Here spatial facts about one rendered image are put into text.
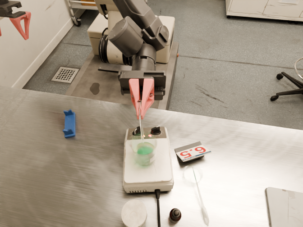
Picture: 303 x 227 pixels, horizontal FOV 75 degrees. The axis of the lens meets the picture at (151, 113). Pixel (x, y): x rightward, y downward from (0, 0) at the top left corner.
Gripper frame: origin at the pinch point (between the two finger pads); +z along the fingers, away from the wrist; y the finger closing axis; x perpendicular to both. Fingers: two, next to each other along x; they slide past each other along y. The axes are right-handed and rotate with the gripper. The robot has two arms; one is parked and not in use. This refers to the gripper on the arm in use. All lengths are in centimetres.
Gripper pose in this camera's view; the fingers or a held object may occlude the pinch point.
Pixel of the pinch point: (140, 114)
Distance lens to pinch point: 38.9
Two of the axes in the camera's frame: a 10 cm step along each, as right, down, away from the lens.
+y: 10.0, 0.2, -0.3
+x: 0.2, 6.0, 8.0
